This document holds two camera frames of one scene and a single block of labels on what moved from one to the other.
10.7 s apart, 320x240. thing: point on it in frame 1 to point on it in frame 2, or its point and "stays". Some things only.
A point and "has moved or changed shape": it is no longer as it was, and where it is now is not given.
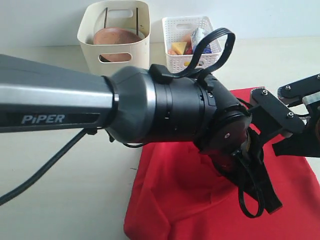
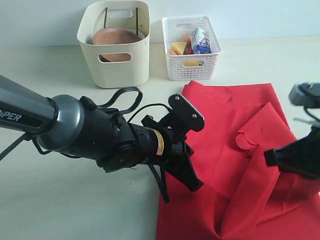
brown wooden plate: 115,36 stays
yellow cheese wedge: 179,46 stays
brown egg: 186,38 stays
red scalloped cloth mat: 176,194 has moved or changed shape
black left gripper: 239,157 to 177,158
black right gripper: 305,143 to 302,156
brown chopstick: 105,17 stays
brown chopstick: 137,21 stays
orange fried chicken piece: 171,51 stays
